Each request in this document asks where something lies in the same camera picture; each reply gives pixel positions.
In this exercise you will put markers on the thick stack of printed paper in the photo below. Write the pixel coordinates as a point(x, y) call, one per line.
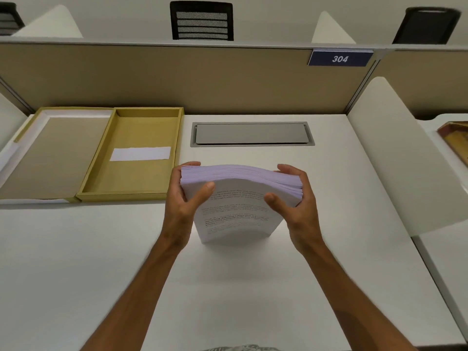
point(237, 201)

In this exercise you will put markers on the brown cardboard box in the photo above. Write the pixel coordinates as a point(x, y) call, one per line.
point(457, 140)

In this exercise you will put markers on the person's right thumb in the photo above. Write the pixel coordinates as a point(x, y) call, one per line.
point(276, 203)

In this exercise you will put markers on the black mesh office chair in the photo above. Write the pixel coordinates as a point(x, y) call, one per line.
point(201, 21)
point(11, 20)
point(426, 27)

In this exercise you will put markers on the yellow cardboard box tray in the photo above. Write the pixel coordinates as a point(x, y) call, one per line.
point(135, 175)

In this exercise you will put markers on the wide beige partition panel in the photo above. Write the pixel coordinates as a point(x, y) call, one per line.
point(182, 76)

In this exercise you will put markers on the person's left hand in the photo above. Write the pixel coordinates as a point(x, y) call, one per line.
point(177, 215)

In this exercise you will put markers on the person's right hand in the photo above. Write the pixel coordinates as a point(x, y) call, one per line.
point(301, 219)

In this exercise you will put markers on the person's left forearm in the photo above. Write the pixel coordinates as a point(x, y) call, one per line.
point(142, 299)

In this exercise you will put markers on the grey partition post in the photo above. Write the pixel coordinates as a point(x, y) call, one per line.
point(362, 84)

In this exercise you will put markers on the yellow cardboard box lid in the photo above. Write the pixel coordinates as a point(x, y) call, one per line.
point(55, 157)

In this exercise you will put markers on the blue number sign plate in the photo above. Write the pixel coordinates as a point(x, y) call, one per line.
point(340, 58)

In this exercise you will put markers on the person's left thumb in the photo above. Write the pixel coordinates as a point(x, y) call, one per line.
point(203, 197)

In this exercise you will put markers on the person's grey patterned shirt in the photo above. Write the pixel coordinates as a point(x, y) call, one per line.
point(241, 348)

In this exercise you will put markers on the person's right forearm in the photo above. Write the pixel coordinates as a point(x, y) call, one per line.
point(351, 299)

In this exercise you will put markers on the white paper label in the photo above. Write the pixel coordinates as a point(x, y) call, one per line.
point(140, 153)

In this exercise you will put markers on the narrow beige partition panel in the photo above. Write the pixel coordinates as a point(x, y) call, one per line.
point(427, 80)

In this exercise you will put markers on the large white side divider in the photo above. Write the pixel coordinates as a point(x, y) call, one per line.
point(402, 157)

